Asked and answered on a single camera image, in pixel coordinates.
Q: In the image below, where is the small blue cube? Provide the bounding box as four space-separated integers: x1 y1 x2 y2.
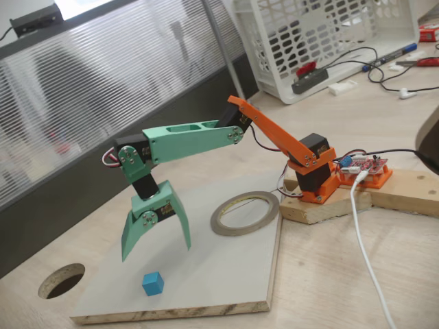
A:
141 271 165 297

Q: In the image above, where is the white chipboard panel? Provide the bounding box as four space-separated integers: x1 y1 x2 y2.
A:
70 167 285 326

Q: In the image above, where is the frosted glass desk partition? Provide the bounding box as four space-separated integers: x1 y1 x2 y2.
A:
0 0 261 278

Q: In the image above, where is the light wooden base block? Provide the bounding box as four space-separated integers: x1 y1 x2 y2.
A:
279 176 374 226

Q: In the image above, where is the black and red device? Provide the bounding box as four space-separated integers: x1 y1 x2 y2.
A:
291 61 330 95

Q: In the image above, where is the red circuit board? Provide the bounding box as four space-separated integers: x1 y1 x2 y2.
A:
337 154 390 176

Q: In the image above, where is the white plastic printed part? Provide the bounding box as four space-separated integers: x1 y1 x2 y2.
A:
328 79 357 95

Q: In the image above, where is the black box device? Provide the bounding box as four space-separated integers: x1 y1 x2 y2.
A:
9 3 64 37

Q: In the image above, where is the long wooden base plank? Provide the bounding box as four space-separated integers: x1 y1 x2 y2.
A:
349 167 439 217

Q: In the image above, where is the dark rounded object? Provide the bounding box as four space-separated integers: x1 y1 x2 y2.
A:
414 106 439 172

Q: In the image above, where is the blue capped marker pen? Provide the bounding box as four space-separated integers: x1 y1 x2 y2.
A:
362 42 418 73

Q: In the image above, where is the white plastic lattice basket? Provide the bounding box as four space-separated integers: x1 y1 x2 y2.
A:
235 0 420 106

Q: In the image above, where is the red and white box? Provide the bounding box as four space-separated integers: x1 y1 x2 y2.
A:
418 25 439 44

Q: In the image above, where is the grey ring of tape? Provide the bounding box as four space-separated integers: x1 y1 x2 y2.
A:
210 191 281 237

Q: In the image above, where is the white USB cable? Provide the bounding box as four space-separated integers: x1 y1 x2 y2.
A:
349 171 399 329

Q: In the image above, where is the thick black power cable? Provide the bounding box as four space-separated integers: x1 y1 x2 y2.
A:
363 148 439 172

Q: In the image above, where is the thin black cable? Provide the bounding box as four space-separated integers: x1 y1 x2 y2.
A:
322 46 439 93

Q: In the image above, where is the red handled hand tool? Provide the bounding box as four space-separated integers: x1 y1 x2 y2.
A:
396 56 439 68

